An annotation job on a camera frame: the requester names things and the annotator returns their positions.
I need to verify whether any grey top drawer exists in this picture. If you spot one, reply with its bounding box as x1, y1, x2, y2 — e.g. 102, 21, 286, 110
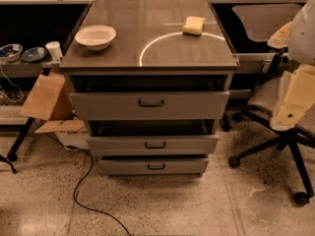
71, 75, 229, 120

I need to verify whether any grey drawer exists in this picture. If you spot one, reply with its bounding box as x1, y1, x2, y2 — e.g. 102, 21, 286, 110
87, 120, 219, 156
98, 155, 209, 176
71, 75, 229, 120

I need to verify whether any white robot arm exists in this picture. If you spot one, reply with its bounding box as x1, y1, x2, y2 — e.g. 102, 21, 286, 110
268, 0, 315, 131

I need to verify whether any grey drawer cabinet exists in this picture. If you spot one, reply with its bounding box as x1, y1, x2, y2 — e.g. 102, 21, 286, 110
58, 0, 239, 179

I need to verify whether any grey bottom drawer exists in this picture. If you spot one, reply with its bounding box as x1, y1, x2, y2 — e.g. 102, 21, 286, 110
98, 155, 209, 176

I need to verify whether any grey middle drawer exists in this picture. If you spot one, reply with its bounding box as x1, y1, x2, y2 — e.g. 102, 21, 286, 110
87, 120, 219, 156

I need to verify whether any black office chair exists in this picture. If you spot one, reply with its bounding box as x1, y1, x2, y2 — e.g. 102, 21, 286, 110
221, 3, 315, 206

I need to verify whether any yellow sponge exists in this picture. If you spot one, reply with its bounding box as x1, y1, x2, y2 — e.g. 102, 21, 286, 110
182, 16, 206, 35

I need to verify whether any white bowl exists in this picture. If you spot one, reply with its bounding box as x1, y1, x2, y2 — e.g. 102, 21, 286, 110
75, 25, 116, 51

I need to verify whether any cardboard box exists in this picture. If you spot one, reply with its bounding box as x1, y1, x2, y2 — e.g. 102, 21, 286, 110
19, 72, 89, 149

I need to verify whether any white paper cup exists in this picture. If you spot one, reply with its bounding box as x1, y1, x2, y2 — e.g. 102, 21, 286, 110
45, 41, 63, 62

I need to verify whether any dark blue plate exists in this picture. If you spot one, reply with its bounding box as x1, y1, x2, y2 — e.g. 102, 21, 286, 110
22, 47, 47, 63

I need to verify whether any blue patterned bowl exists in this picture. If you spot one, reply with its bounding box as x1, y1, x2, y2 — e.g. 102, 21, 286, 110
0, 43, 23, 63

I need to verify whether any black stand leg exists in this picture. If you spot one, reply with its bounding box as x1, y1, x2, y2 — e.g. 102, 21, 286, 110
7, 118, 34, 162

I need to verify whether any black floor cable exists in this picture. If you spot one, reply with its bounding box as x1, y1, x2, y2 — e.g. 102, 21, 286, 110
67, 146, 132, 236

